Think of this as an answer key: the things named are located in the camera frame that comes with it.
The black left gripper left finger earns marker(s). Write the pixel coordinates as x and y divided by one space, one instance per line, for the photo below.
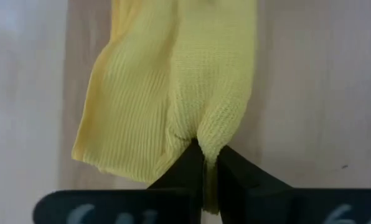
160 202

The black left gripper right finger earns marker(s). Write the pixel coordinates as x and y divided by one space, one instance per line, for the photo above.
266 202

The yellow microfiber towel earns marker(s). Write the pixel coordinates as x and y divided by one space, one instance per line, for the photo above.
173 77

